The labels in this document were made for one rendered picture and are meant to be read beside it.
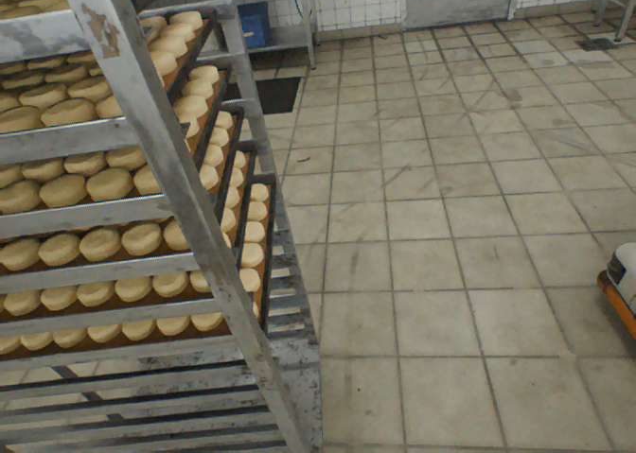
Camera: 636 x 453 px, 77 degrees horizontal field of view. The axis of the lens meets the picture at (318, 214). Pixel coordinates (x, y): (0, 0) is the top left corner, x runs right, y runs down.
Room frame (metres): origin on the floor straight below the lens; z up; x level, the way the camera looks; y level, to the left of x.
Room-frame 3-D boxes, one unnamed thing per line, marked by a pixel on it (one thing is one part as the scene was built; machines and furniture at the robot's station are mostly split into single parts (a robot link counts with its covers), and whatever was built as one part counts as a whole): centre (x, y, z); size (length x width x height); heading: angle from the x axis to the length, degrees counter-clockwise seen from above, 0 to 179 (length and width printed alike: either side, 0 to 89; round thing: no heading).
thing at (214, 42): (4.17, 0.78, 0.36); 0.47 x 0.38 x 0.26; 169
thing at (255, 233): (0.59, 0.13, 0.87); 0.05 x 0.05 x 0.02
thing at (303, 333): (0.78, 0.40, 0.24); 0.64 x 0.03 x 0.03; 86
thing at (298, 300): (0.78, 0.40, 0.42); 0.64 x 0.03 x 0.03; 86
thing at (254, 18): (4.09, 0.33, 0.36); 0.47 x 0.38 x 0.26; 171
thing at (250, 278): (0.46, 0.14, 0.87); 0.05 x 0.05 x 0.02
